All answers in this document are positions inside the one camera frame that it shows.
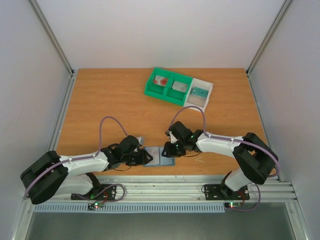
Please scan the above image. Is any blue card holder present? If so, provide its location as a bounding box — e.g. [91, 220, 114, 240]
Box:
[143, 146, 175, 167]

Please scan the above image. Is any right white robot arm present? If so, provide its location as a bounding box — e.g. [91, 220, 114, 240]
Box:
[161, 121, 279, 200]

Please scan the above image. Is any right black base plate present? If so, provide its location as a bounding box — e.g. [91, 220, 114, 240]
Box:
[201, 184, 250, 201]

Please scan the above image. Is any red circle card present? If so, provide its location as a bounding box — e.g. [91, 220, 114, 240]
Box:
[152, 75, 169, 87]

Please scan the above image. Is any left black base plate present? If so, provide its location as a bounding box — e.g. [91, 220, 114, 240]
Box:
[70, 184, 117, 201]

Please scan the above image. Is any circuit board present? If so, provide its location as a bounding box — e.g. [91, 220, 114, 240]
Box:
[87, 202, 104, 211]
[224, 201, 243, 209]

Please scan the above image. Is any green bin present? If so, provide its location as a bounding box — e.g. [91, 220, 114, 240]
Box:
[144, 67, 174, 99]
[163, 73, 193, 106]

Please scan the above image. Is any left aluminium frame post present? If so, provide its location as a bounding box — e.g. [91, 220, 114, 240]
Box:
[28, 0, 74, 76]

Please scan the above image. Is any aluminium rail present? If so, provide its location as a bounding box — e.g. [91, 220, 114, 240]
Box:
[246, 72, 282, 182]
[23, 174, 298, 204]
[44, 69, 79, 153]

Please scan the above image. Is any middle green bin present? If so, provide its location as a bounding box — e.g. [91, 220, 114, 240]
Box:
[163, 73, 193, 106]

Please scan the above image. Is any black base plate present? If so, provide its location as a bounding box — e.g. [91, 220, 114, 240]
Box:
[70, 184, 117, 201]
[201, 184, 250, 201]

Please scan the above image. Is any right aluminium frame post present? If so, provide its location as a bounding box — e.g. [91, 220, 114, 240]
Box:
[245, 0, 294, 77]

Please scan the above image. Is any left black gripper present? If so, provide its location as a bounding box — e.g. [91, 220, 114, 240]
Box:
[122, 149, 154, 167]

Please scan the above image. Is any white bin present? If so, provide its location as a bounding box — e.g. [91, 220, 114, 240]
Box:
[183, 78, 214, 112]

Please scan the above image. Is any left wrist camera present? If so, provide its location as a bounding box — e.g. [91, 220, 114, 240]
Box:
[136, 136, 145, 146]

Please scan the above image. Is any front aluminium rail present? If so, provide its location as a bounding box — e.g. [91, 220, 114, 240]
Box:
[23, 174, 298, 204]

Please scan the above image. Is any left green bin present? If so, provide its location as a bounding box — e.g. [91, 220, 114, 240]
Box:
[144, 67, 174, 99]

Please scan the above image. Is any right side aluminium rail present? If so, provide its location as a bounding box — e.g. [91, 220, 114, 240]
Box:
[246, 72, 282, 182]

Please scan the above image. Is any aluminium frame post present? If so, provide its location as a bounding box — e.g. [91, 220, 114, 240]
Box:
[28, 0, 74, 76]
[245, 0, 294, 77]

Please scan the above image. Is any left side aluminium rail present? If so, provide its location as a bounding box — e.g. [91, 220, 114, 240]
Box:
[44, 69, 79, 153]

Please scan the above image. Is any right circuit board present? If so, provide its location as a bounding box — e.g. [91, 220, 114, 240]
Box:
[224, 201, 243, 209]

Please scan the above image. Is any teal card in bin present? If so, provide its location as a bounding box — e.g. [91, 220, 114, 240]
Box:
[190, 87, 209, 98]

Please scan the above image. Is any left circuit board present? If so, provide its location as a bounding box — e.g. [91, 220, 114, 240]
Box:
[87, 202, 104, 211]

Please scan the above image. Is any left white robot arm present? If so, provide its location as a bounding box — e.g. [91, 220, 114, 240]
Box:
[20, 135, 153, 205]

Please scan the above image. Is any grey flower card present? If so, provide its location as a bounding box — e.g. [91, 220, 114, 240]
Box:
[172, 81, 189, 93]

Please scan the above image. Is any grey slotted cable duct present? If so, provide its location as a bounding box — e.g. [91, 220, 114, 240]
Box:
[33, 202, 225, 214]

